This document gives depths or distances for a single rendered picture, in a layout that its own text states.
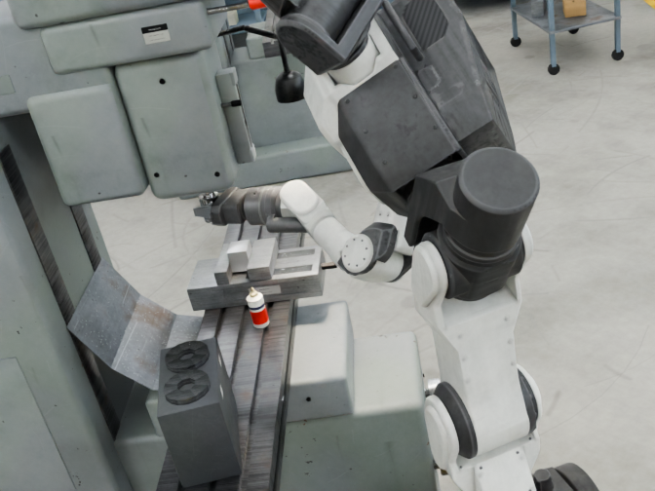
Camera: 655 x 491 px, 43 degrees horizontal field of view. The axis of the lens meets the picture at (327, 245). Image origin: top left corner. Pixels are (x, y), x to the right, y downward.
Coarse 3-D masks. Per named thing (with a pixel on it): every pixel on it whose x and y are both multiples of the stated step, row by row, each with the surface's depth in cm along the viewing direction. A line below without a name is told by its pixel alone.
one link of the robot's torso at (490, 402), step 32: (416, 256) 131; (416, 288) 136; (512, 288) 139; (448, 320) 137; (480, 320) 137; (512, 320) 140; (448, 352) 143; (480, 352) 140; (512, 352) 142; (448, 384) 148; (480, 384) 142; (512, 384) 144; (480, 416) 143; (512, 416) 145; (480, 448) 145
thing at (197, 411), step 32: (160, 352) 173; (192, 352) 169; (160, 384) 163; (192, 384) 161; (224, 384) 169; (160, 416) 154; (192, 416) 155; (224, 416) 157; (192, 448) 159; (224, 448) 160; (192, 480) 163
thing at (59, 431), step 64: (0, 128) 176; (0, 192) 172; (0, 256) 176; (64, 256) 198; (0, 320) 184; (64, 320) 193; (0, 384) 192; (64, 384) 192; (128, 384) 227; (0, 448) 202; (64, 448) 202
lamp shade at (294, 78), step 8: (288, 72) 185; (296, 72) 186; (280, 80) 185; (288, 80) 184; (296, 80) 185; (280, 88) 185; (288, 88) 184; (296, 88) 185; (280, 96) 186; (288, 96) 185; (296, 96) 185
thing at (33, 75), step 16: (0, 16) 165; (0, 32) 164; (16, 32) 164; (32, 32) 164; (0, 48) 166; (16, 48) 165; (32, 48) 165; (0, 64) 167; (16, 64) 167; (32, 64) 167; (48, 64) 167; (0, 80) 169; (16, 80) 169; (32, 80) 169; (48, 80) 169; (64, 80) 169; (80, 80) 168; (96, 80) 168; (112, 80) 170; (0, 96) 171; (16, 96) 171; (0, 112) 172; (16, 112) 173
